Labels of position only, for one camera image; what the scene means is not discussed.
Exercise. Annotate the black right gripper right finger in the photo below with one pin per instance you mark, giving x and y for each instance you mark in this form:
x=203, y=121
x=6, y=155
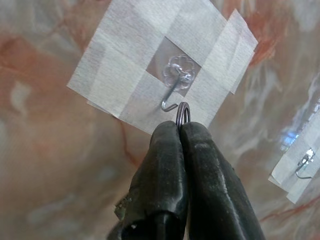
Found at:
x=212, y=190

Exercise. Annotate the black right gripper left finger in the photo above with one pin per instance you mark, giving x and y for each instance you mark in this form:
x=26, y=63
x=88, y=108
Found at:
x=162, y=180

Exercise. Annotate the bunch of keys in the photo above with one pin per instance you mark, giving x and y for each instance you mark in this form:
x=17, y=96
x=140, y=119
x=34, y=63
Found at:
x=183, y=112

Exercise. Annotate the clear adhesive metal hook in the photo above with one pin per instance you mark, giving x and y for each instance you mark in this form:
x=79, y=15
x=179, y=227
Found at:
x=305, y=161
x=178, y=72

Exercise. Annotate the white masking tape strip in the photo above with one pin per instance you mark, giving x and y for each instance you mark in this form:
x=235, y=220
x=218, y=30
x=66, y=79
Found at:
x=145, y=100
x=160, y=20
x=232, y=57
x=287, y=180
x=107, y=67

